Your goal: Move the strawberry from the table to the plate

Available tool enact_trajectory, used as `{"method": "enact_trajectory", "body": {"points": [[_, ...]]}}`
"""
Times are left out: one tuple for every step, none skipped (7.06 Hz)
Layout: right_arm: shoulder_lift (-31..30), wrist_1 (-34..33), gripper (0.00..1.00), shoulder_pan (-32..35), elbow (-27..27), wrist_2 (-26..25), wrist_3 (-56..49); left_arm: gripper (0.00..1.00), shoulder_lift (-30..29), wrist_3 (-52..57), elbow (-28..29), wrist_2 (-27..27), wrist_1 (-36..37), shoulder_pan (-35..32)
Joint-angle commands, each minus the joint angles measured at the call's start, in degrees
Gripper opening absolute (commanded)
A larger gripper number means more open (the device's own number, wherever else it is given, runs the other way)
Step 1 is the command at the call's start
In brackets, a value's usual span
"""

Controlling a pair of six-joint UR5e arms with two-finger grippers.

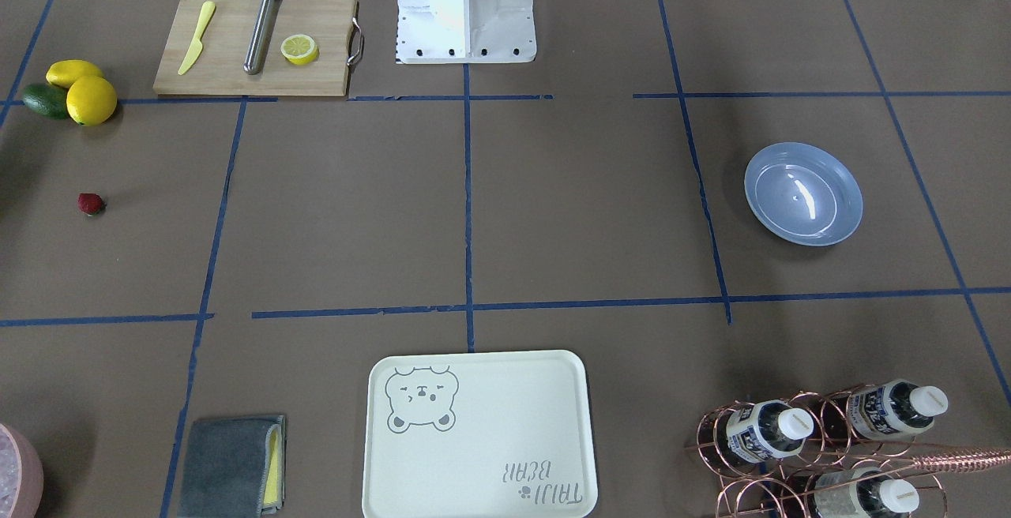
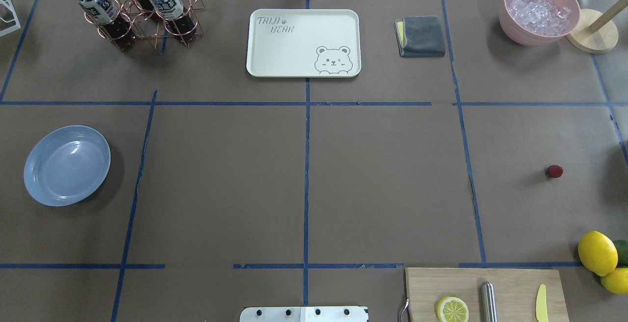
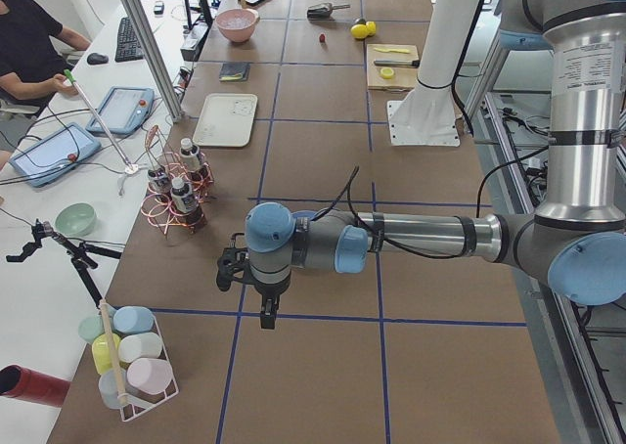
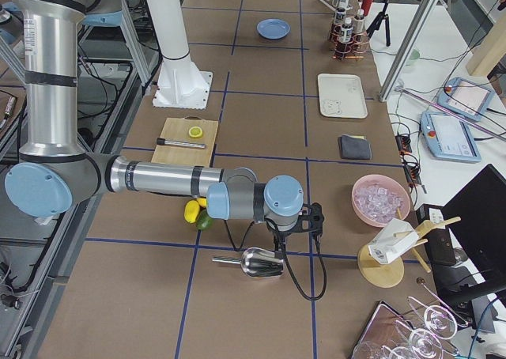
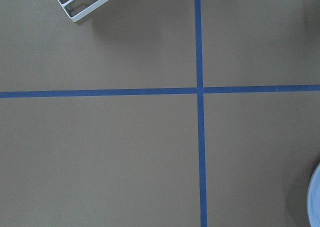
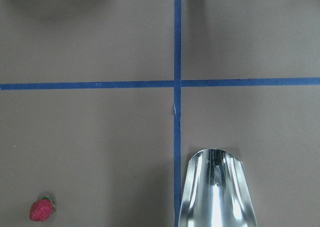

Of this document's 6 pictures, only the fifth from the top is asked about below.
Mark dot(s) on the white wire cup rack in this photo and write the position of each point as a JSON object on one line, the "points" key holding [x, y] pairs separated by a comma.
{"points": [[78, 9]]}

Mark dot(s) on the blue plate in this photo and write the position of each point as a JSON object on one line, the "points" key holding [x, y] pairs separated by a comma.
{"points": [[313, 198]]}

